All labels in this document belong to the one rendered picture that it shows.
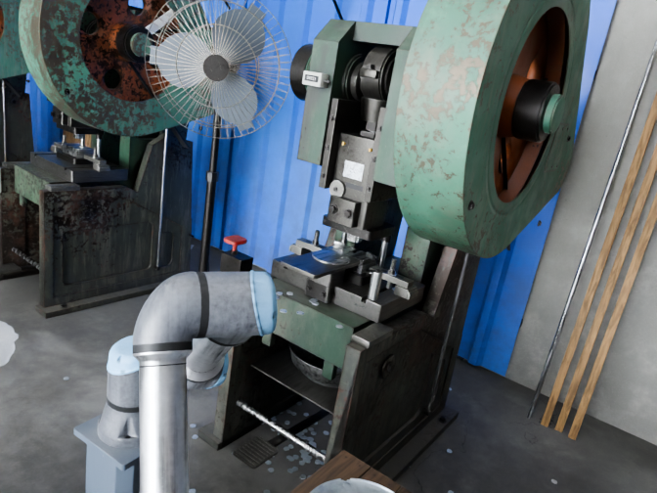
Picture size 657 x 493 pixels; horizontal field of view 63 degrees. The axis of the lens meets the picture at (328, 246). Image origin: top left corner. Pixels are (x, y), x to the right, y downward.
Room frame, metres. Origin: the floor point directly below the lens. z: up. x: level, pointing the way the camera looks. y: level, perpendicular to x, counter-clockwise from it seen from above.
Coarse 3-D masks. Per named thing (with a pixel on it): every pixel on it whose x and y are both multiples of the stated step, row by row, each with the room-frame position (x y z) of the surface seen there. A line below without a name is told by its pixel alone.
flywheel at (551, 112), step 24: (552, 24) 1.64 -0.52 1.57; (528, 48) 1.55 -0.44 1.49; (552, 48) 1.69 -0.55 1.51; (528, 72) 1.68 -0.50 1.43; (552, 72) 1.72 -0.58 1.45; (528, 96) 1.41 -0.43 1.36; (552, 96) 1.42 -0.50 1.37; (504, 120) 1.44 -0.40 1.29; (528, 120) 1.40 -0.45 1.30; (552, 120) 1.40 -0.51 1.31; (528, 144) 1.73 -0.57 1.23; (528, 168) 1.69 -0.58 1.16; (504, 192) 1.62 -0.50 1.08
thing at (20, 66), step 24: (0, 0) 3.61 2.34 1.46; (0, 24) 3.68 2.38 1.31; (0, 48) 3.61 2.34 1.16; (0, 72) 3.60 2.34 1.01; (24, 72) 3.74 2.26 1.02; (0, 96) 3.79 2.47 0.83; (24, 96) 3.94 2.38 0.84; (0, 120) 3.79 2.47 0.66; (24, 120) 3.94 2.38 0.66; (0, 144) 3.78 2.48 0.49; (24, 144) 3.93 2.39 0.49
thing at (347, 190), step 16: (352, 144) 1.67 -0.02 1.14; (368, 144) 1.64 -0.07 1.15; (336, 160) 1.70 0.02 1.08; (352, 160) 1.66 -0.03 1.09; (368, 160) 1.63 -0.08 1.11; (336, 176) 1.69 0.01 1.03; (352, 176) 1.66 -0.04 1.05; (336, 192) 1.67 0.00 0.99; (352, 192) 1.65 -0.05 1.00; (336, 208) 1.64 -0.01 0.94; (352, 208) 1.61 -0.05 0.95; (368, 208) 1.62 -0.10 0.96; (384, 208) 1.71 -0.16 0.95; (352, 224) 1.61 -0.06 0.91; (368, 224) 1.64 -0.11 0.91
